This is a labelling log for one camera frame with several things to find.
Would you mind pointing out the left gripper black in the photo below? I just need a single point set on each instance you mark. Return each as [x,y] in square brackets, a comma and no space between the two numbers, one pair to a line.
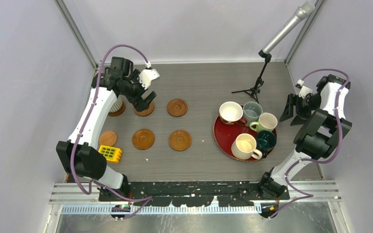
[144,104]

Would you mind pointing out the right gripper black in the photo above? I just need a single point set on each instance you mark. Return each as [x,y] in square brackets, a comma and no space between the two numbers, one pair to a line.
[295,100]

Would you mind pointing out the brown ringed wooden coaster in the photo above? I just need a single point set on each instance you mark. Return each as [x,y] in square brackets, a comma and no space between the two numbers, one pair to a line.
[177,107]
[180,140]
[146,112]
[143,139]

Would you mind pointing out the small dark wooden coaster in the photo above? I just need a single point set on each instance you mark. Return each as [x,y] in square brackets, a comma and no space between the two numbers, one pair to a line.
[118,112]

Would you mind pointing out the grey striped ribbed cup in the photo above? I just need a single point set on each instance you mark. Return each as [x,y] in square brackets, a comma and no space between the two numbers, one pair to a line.
[117,105]

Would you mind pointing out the red round tray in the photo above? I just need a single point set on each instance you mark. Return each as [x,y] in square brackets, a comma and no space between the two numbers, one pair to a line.
[226,134]

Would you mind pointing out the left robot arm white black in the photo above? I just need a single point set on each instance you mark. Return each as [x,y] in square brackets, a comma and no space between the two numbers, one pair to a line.
[79,154]

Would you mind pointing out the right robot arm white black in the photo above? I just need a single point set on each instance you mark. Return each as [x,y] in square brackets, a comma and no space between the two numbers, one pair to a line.
[323,126]

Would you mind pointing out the light green cup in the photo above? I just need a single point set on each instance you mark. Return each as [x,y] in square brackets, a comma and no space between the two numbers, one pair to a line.
[266,122]

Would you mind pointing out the dark teal cup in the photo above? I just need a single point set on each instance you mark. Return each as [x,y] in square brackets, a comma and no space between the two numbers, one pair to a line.
[266,141]

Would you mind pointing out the grey blue cup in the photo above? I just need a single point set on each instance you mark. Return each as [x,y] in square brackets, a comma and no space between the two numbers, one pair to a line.
[251,112]

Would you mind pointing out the white cup red outside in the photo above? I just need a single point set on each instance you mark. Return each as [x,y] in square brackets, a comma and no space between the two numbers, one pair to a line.
[232,113]

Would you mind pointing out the large cream mug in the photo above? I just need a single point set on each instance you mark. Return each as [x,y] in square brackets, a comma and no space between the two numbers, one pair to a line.
[244,147]

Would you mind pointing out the yellow toy block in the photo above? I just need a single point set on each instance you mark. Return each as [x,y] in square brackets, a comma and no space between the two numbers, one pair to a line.
[111,154]

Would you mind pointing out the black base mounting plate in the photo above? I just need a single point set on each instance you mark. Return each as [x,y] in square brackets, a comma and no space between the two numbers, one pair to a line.
[193,194]

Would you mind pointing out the silver microphone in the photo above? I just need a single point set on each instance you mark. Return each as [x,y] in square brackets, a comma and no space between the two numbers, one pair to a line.
[301,13]

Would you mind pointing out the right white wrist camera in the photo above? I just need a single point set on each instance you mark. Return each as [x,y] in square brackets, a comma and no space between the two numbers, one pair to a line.
[303,90]

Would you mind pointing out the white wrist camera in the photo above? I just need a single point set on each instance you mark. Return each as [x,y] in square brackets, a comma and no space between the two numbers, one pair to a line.
[147,76]
[303,90]

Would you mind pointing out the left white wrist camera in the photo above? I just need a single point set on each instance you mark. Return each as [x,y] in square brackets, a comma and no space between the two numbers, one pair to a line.
[147,76]

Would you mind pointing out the aluminium front rail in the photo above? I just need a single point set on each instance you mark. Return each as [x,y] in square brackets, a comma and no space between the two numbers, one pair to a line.
[323,190]

